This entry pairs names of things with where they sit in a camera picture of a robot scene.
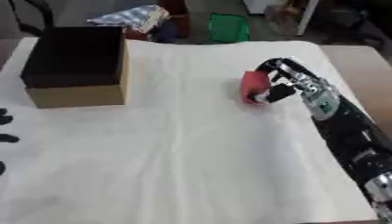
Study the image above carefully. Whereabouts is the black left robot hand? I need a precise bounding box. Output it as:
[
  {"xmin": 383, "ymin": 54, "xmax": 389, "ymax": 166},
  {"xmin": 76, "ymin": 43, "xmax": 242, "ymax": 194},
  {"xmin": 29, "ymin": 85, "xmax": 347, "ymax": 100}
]
[{"xmin": 0, "ymin": 108, "xmax": 22, "ymax": 177}]

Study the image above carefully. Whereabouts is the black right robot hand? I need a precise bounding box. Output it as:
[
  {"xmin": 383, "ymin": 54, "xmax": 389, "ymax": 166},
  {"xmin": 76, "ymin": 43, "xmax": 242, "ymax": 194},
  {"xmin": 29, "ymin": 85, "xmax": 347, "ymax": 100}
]
[{"xmin": 252, "ymin": 57, "xmax": 342, "ymax": 121}]

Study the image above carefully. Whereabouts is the red block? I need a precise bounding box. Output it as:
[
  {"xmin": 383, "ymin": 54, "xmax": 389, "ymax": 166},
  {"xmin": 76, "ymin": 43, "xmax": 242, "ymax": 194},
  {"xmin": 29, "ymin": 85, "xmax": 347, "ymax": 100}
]
[{"xmin": 240, "ymin": 70, "xmax": 273, "ymax": 105}]

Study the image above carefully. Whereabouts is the tan cardboard box black inside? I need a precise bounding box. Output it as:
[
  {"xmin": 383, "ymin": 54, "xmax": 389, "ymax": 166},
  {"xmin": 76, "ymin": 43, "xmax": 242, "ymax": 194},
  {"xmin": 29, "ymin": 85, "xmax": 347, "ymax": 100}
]
[{"xmin": 19, "ymin": 25, "xmax": 130, "ymax": 109}]

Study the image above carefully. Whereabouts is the green bag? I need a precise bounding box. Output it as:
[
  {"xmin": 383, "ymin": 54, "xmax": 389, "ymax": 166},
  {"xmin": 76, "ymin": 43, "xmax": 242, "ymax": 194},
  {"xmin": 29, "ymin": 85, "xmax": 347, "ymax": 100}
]
[{"xmin": 206, "ymin": 12, "xmax": 253, "ymax": 44}]

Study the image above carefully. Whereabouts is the black chair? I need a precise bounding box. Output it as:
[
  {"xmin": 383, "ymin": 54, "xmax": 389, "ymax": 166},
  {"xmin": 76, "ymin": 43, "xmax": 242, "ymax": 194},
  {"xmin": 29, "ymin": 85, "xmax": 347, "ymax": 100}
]
[{"xmin": 6, "ymin": 0, "xmax": 57, "ymax": 38}]

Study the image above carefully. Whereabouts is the patterned cloth bundle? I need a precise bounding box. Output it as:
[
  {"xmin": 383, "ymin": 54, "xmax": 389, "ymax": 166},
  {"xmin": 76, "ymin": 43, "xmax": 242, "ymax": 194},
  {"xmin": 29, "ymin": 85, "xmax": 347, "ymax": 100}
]
[{"xmin": 86, "ymin": 4, "xmax": 172, "ymax": 40}]

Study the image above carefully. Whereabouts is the white post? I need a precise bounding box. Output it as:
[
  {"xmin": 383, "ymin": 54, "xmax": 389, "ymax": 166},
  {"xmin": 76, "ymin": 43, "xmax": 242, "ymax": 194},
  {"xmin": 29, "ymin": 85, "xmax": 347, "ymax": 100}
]
[{"xmin": 295, "ymin": 0, "xmax": 322, "ymax": 37}]

